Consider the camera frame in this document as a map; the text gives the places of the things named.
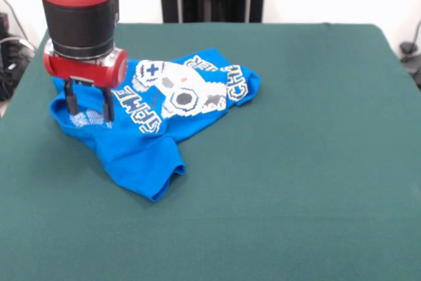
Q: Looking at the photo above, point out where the blue printed shirt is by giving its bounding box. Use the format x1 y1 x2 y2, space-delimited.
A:
49 47 262 203

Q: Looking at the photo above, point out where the dark green table cloth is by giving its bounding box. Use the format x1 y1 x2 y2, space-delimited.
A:
0 22 421 281

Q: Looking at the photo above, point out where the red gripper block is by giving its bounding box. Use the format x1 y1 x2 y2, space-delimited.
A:
43 39 129 123

